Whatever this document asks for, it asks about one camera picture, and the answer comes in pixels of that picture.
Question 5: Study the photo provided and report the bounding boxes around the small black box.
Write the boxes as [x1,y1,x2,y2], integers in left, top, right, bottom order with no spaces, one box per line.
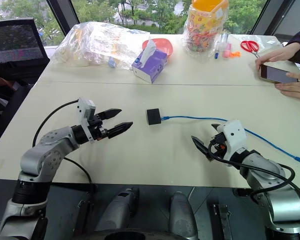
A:
[146,107,162,126]

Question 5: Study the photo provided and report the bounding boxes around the bag of colourful snacks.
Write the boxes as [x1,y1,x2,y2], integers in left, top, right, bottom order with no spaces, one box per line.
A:
[181,0,230,59]

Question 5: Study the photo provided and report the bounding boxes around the person's right hand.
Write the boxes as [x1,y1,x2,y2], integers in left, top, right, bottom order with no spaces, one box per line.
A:
[254,41,300,74]

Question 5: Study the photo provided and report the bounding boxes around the blue Ethernet cable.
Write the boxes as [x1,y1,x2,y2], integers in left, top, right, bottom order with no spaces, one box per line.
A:
[160,115,300,165]

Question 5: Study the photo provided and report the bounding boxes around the large clear plastic bag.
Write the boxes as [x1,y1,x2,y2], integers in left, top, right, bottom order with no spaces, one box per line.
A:
[49,20,151,71]

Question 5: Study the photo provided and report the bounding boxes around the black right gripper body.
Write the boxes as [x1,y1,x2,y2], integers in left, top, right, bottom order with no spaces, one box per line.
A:
[208,131,228,159]

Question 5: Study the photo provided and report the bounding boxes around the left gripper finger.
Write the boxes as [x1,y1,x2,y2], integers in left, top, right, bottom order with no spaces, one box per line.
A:
[106,121,134,140]
[97,108,123,122]

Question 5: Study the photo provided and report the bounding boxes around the smartphone with dark screen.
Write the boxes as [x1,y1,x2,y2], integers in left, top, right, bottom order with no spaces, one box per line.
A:
[259,63,300,84]

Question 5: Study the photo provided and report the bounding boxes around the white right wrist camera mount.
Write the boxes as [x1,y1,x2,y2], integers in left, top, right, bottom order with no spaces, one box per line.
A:
[215,119,249,167]

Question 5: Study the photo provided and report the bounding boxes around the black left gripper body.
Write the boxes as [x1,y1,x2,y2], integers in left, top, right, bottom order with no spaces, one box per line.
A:
[87,113,109,142]

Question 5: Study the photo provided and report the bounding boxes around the red plastic bowl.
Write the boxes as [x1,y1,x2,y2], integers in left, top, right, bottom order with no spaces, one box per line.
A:
[142,37,174,60]

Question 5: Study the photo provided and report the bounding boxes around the flat clear plastic bag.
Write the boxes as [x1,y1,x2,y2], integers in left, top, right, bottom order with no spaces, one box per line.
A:
[229,33,284,56]

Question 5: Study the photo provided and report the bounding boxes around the grey rounded shape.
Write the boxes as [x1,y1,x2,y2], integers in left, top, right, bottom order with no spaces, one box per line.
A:
[94,186,141,234]
[169,191,199,240]

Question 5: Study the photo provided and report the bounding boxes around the black mesh office chair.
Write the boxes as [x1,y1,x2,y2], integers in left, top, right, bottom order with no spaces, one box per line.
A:
[0,17,51,149]

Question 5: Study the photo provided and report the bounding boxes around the orange jar lid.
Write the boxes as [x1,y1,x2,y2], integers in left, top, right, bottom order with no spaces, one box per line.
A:
[190,0,229,20]

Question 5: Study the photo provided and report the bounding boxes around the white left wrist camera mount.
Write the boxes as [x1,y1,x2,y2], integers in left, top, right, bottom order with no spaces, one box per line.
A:
[77,97,97,144]

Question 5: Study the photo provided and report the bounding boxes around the black metal bracket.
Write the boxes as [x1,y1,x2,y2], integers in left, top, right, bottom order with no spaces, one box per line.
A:
[76,199,95,236]
[211,203,233,240]

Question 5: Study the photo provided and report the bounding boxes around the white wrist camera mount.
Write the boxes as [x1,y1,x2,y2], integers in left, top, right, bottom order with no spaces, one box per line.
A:
[77,97,97,144]
[215,119,249,167]

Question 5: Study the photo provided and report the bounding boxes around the red-handled scissors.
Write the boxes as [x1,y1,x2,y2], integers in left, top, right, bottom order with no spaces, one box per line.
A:
[240,40,261,59]

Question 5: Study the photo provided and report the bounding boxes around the purple tissue box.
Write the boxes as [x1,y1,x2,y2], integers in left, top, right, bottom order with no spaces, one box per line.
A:
[131,39,169,85]

